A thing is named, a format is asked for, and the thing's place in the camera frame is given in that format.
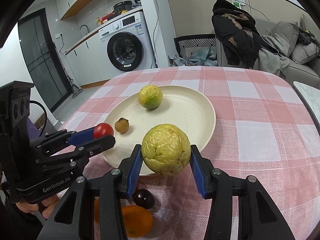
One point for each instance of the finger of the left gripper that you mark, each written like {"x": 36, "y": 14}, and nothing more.
{"x": 52, "y": 143}
{"x": 72, "y": 159}

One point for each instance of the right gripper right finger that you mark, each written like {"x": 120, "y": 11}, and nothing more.
{"x": 259, "y": 217}

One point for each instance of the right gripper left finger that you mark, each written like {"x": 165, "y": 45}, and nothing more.
{"x": 73, "y": 218}

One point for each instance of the red cherry tomato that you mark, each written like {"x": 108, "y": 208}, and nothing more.
{"x": 102, "y": 129}

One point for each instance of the brown longan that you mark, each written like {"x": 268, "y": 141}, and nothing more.
{"x": 122, "y": 125}

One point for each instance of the orange tangerine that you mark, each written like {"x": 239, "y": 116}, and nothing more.
{"x": 96, "y": 210}
{"x": 138, "y": 221}

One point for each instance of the dark cherry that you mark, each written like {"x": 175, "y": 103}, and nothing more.
{"x": 144, "y": 198}

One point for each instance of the large yellow-green guava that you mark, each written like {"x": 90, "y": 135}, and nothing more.
{"x": 166, "y": 150}

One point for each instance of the green-yellow citrus fruit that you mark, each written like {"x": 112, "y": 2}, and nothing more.
{"x": 150, "y": 97}

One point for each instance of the person's left hand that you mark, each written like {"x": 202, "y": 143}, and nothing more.
{"x": 49, "y": 205}

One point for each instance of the white kitchen cabinet counter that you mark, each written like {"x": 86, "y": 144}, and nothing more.
{"x": 88, "y": 58}

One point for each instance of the pink checkered tablecloth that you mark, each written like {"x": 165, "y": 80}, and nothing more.
{"x": 262, "y": 129}

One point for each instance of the black glass door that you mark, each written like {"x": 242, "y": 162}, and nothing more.
{"x": 42, "y": 60}

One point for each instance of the white washing machine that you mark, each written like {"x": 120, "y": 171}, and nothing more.
{"x": 128, "y": 43}

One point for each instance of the cream round plate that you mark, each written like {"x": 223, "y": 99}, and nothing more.
{"x": 184, "y": 117}

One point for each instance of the yellow bottle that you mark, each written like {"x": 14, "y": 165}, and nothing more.
{"x": 99, "y": 21}

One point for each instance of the black rice cooker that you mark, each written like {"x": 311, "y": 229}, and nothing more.
{"x": 121, "y": 6}

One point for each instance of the grey blanket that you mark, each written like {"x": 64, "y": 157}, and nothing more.
{"x": 272, "y": 55}

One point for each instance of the grey cushion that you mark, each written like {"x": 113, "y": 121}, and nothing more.
{"x": 303, "y": 54}
{"x": 289, "y": 31}

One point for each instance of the grey sofa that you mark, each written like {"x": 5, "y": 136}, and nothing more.
{"x": 295, "y": 72}

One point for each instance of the black patterned basket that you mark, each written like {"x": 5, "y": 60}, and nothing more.
{"x": 199, "y": 47}

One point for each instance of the black jacket on chair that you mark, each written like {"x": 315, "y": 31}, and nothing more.
{"x": 235, "y": 29}

